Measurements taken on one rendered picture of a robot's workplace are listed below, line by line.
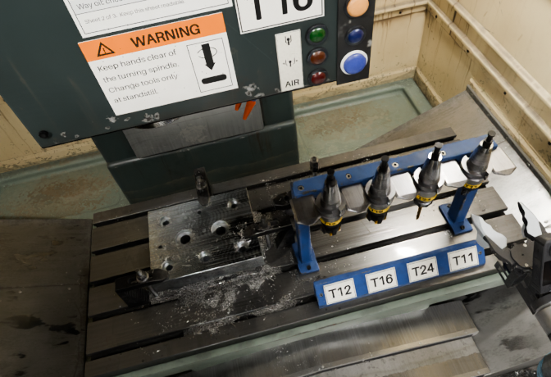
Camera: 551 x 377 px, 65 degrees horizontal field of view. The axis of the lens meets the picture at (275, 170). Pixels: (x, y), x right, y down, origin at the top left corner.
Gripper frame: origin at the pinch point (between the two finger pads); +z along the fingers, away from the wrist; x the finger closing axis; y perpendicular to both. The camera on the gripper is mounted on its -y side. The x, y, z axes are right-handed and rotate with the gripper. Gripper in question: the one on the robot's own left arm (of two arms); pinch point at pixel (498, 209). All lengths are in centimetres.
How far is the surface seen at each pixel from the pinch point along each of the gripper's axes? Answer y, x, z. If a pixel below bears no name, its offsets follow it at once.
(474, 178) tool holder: -1.7, -1.8, 7.5
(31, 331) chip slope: 51, -126, 23
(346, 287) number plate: 25.3, -31.2, 1.5
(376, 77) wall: 56, 20, 104
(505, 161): -1.7, 6.7, 9.7
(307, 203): -1.7, -37.6, 11.4
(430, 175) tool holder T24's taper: -5.4, -11.9, 8.5
